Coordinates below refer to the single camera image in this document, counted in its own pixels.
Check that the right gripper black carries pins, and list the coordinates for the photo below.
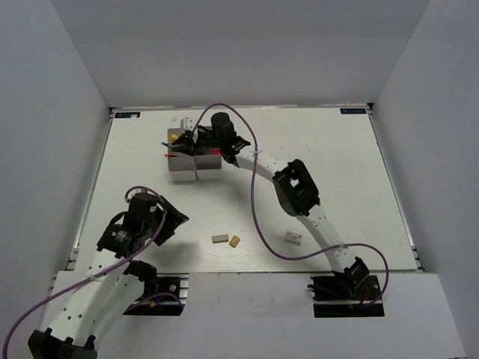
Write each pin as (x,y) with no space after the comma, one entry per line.
(188,147)

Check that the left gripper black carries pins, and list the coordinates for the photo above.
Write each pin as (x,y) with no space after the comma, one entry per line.
(173,218)

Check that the grey white eraser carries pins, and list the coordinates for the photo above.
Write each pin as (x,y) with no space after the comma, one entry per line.
(220,238)

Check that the tan yellow eraser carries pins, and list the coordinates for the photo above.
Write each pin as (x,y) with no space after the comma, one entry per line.
(235,240)

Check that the white eraser red print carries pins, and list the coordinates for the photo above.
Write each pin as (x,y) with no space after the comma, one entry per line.
(293,238)

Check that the green ink pen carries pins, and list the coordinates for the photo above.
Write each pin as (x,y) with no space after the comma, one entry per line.
(170,145)

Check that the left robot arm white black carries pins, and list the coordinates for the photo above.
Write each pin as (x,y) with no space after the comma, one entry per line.
(113,280)

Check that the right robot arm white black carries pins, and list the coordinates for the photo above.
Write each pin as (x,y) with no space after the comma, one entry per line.
(297,193)

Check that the white container left bin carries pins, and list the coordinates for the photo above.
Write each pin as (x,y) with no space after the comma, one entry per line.
(181,168)

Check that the white container bin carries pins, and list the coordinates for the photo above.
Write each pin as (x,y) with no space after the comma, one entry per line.
(208,166)
(181,168)

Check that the white container right bin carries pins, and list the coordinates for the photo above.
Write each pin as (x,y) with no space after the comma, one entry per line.
(208,166)

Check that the blue label left corner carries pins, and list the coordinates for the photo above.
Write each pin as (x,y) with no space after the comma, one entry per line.
(127,115)

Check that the blue label corner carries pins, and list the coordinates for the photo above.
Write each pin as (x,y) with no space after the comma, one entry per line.
(353,111)
(127,115)

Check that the blue label right corner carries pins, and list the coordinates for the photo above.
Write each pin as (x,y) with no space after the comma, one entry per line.
(353,111)

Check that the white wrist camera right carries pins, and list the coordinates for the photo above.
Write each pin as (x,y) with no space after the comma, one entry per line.
(187,124)

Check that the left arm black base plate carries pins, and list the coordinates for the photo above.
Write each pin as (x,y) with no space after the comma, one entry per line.
(165,295)

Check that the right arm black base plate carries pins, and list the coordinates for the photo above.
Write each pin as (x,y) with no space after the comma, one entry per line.
(331,301)

